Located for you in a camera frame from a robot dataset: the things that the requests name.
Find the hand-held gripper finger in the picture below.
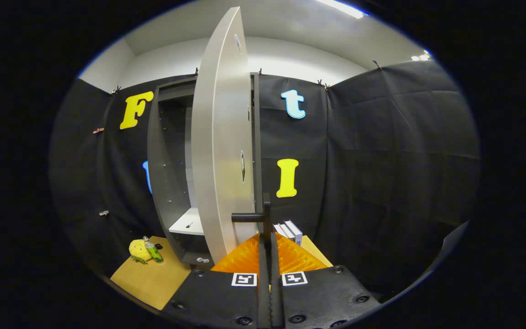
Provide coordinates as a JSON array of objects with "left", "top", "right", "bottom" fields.
[
  {"left": 271, "top": 232, "right": 381, "bottom": 329},
  {"left": 162, "top": 232, "right": 271, "bottom": 329}
]

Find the black door handle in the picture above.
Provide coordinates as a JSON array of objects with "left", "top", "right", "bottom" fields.
[{"left": 231, "top": 193, "right": 271, "bottom": 243}]

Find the dark grey shoe cabinet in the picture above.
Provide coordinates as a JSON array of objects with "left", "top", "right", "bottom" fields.
[{"left": 147, "top": 73, "right": 263, "bottom": 268}]

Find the green drink bottle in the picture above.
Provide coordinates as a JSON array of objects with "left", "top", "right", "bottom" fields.
[{"left": 143, "top": 236, "right": 164, "bottom": 263}]

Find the yellow plush toy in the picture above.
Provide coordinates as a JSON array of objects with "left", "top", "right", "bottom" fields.
[{"left": 129, "top": 239, "right": 153, "bottom": 265}]

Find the black backdrop cloth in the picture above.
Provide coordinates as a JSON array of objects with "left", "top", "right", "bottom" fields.
[{"left": 48, "top": 59, "right": 480, "bottom": 302}]

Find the long ceiling light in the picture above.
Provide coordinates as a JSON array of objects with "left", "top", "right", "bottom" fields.
[{"left": 313, "top": 0, "right": 366, "bottom": 19}]

